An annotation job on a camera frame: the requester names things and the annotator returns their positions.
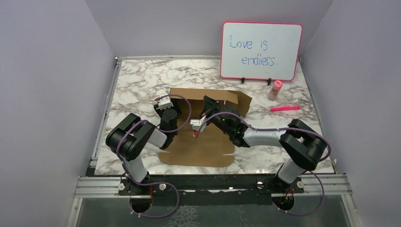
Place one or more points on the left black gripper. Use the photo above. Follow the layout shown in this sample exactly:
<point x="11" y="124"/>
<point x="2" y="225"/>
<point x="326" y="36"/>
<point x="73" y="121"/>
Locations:
<point x="175" y="107"/>

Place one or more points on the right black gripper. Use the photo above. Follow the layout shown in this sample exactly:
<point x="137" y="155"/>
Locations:
<point x="209" y="106"/>

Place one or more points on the brown cardboard box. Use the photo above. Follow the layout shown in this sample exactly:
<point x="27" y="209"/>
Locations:
<point x="212" y="148"/>

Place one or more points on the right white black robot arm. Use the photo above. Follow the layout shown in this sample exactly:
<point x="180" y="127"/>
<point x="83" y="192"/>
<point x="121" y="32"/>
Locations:
<point x="304" y="146"/>

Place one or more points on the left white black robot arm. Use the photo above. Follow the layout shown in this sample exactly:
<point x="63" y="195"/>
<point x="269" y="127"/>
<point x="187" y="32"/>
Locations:
<point x="129" y="137"/>

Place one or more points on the pink capped small bottle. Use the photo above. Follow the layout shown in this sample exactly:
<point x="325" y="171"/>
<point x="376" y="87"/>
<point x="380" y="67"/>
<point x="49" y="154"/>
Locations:
<point x="276" y="87"/>

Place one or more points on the pink framed whiteboard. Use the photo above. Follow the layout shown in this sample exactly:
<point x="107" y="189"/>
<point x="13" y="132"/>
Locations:
<point x="260" y="51"/>

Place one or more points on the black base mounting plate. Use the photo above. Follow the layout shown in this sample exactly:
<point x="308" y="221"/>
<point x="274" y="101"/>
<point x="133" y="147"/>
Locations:
<point x="204" y="190"/>

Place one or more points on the pink marker pen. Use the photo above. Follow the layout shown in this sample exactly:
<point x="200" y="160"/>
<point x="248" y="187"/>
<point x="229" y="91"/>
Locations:
<point x="285" y="108"/>

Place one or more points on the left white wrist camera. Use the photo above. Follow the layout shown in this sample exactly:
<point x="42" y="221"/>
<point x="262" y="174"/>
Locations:
<point x="163" y="102"/>

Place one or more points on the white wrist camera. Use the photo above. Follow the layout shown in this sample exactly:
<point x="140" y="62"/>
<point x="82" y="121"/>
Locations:
<point x="163" y="102"/>
<point x="197" y="125"/>

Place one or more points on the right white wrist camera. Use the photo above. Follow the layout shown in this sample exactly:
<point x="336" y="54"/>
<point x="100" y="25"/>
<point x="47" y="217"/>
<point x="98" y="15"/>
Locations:
<point x="197" y="125"/>

